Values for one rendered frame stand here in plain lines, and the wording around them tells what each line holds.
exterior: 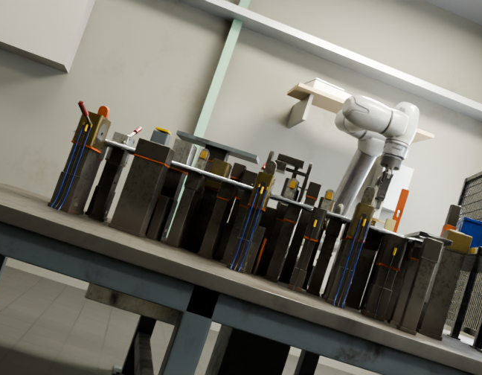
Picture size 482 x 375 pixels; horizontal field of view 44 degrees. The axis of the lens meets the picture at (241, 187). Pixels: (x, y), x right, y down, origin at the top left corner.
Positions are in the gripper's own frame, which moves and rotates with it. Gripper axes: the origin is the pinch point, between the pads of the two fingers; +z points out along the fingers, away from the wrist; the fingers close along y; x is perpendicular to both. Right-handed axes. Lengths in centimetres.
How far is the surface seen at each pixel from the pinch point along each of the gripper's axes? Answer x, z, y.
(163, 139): -93, -4, -30
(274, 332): -22, 47, 65
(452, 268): 27.9, 13.0, 16.6
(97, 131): -102, 7, 23
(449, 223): 29.4, -5.2, -13.8
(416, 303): 15, 28, 40
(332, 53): -47, -154, -289
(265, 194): -39.1, 9.3, 22.3
